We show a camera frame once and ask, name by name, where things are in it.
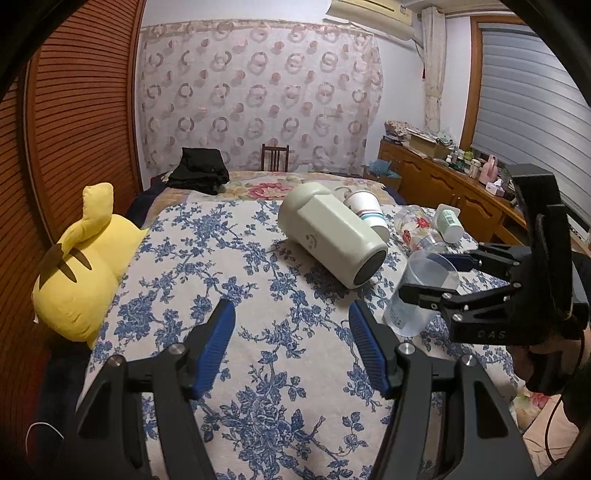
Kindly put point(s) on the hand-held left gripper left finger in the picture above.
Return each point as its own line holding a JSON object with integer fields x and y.
{"x": 214, "y": 347}

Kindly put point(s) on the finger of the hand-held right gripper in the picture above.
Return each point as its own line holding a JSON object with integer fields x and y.
{"x": 471, "y": 307}
{"x": 496, "y": 258}

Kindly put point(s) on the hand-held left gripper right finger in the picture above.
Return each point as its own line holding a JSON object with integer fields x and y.
{"x": 369, "y": 350}

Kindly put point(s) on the clear plastic measuring cup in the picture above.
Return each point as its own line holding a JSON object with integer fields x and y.
{"x": 422, "y": 277}

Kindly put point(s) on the small white green cup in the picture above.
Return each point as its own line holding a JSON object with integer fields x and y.
{"x": 449, "y": 222}

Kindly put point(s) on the clear floral print cup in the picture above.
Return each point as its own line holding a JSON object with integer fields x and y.
{"x": 413, "y": 230}

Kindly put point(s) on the striped white paper cup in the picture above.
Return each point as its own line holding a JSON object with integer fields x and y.
{"x": 367, "y": 207}

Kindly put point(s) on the blue floral blanket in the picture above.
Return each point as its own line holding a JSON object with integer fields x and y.
{"x": 277, "y": 369}

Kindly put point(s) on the tissue box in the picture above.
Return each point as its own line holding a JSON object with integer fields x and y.
{"x": 496, "y": 187}

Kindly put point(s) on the pink bottle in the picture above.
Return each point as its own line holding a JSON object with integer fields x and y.
{"x": 488, "y": 170}

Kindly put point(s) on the wooden sideboard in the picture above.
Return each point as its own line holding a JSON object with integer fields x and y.
{"x": 443, "y": 184}

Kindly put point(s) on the large cream thermos bottle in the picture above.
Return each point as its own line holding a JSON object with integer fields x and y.
{"x": 330, "y": 228}

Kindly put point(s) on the blue crumpled bag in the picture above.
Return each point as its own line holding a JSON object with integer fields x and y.
{"x": 382, "y": 170}

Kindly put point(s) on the yellow plush toy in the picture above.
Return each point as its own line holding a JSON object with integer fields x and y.
{"x": 85, "y": 267}

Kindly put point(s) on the grey window blind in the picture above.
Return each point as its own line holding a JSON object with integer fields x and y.
{"x": 526, "y": 101}

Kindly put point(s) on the red floral bedspread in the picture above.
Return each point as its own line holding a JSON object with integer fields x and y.
{"x": 268, "y": 188}

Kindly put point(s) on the black folded clothes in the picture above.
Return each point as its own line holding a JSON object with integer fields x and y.
{"x": 199, "y": 170}

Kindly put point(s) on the wooden chair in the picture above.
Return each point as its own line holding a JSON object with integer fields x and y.
{"x": 274, "y": 157}

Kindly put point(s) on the narrow beige curtain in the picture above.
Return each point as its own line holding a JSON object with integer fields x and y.
{"x": 432, "y": 69}

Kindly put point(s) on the circle patterned curtain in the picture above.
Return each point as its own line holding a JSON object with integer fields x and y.
{"x": 258, "y": 92}

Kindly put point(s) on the slatted wooden wardrobe door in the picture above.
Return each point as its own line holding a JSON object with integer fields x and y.
{"x": 74, "y": 120}

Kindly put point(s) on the white air conditioner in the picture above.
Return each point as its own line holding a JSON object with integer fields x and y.
{"x": 369, "y": 16}

